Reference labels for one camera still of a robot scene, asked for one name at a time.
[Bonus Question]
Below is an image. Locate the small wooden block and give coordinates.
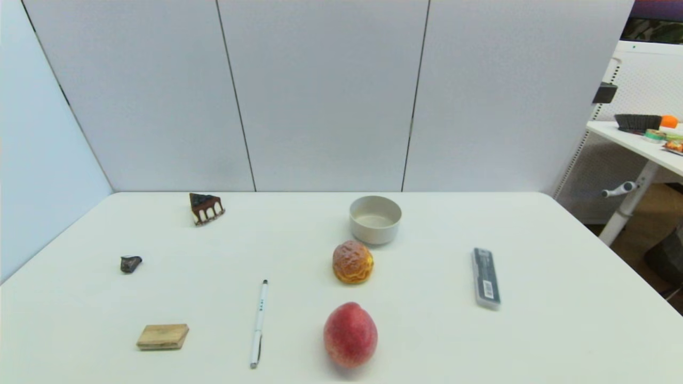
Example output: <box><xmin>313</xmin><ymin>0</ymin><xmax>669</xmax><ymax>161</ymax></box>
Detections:
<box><xmin>136</xmin><ymin>324</ymin><xmax>190</xmax><ymax>351</ymax></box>

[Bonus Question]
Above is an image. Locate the black flat pencil lead case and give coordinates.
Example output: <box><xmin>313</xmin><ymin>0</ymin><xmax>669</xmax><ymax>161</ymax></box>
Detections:
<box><xmin>472</xmin><ymin>247</ymin><xmax>502</xmax><ymax>310</ymax></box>

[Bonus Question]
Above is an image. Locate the chocolate cake slice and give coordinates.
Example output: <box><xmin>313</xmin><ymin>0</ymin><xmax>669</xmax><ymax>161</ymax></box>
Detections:
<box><xmin>189</xmin><ymin>193</ymin><xmax>226</xmax><ymax>226</ymax></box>

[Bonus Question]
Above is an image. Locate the beige round bowl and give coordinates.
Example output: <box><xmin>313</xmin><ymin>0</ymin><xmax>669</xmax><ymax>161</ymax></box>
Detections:
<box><xmin>349</xmin><ymin>195</ymin><xmax>403</xmax><ymax>246</ymax></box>

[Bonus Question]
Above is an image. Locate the grey desk crank handle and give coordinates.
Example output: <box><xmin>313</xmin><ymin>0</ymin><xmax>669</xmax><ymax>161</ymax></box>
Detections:
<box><xmin>602</xmin><ymin>181</ymin><xmax>639</xmax><ymax>198</ymax></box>

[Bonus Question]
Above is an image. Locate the dark monitor screen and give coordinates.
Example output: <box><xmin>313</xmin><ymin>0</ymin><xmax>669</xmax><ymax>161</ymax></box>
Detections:
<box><xmin>619</xmin><ymin>0</ymin><xmax>683</xmax><ymax>44</ymax></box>

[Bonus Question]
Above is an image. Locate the brown cardboard box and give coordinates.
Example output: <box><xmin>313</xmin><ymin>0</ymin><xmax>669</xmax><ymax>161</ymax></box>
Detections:
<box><xmin>611</xmin><ymin>183</ymin><xmax>683</xmax><ymax>257</ymax></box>

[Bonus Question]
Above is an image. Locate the black ribbed basket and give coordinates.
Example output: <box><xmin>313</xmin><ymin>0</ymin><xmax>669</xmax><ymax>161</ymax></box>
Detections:
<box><xmin>614</xmin><ymin>114</ymin><xmax>663</xmax><ymax>134</ymax></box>

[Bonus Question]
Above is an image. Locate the red peach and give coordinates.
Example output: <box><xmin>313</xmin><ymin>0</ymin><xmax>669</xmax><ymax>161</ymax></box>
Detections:
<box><xmin>323</xmin><ymin>302</ymin><xmax>379</xmax><ymax>369</ymax></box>

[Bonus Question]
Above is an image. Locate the black box on panel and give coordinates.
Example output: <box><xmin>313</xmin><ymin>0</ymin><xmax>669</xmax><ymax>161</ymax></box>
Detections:
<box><xmin>592</xmin><ymin>83</ymin><xmax>618</xmax><ymax>105</ymax></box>

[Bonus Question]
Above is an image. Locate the white pegboard panel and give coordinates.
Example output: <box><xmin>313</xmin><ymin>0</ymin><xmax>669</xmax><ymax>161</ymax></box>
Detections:
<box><xmin>552</xmin><ymin>40</ymin><xmax>683</xmax><ymax>225</ymax></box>

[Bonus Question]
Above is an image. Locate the white pen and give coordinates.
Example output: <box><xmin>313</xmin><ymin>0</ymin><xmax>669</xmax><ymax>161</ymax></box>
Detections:
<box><xmin>250</xmin><ymin>279</ymin><xmax>269</xmax><ymax>370</ymax></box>

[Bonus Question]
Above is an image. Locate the white side desk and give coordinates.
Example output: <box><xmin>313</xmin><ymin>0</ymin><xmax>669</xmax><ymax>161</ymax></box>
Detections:
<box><xmin>586</xmin><ymin>121</ymin><xmax>683</xmax><ymax>247</ymax></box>

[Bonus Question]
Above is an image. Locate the cream puff pastry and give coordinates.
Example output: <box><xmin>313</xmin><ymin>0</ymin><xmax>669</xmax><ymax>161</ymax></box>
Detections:
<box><xmin>332</xmin><ymin>239</ymin><xmax>375</xmax><ymax>285</ymax></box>

